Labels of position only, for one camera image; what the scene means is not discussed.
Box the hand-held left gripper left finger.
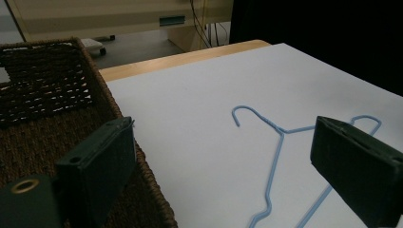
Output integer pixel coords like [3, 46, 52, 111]
[54, 116, 138, 228]

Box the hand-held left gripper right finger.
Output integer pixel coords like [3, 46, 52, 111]
[309, 115, 403, 228]

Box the blue wire hanger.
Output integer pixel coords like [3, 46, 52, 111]
[231, 104, 317, 228]
[295, 114, 383, 228]

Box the brown woven wicker basket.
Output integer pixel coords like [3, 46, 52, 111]
[0, 36, 179, 228]

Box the white wheeled base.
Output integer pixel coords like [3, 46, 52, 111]
[79, 37, 107, 58]

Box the black curtain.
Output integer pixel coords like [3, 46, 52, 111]
[228, 0, 403, 97]

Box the beige cabinet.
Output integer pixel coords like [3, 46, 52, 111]
[5, 0, 235, 53]

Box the black cable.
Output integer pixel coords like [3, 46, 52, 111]
[189, 0, 213, 49]
[214, 22, 230, 47]

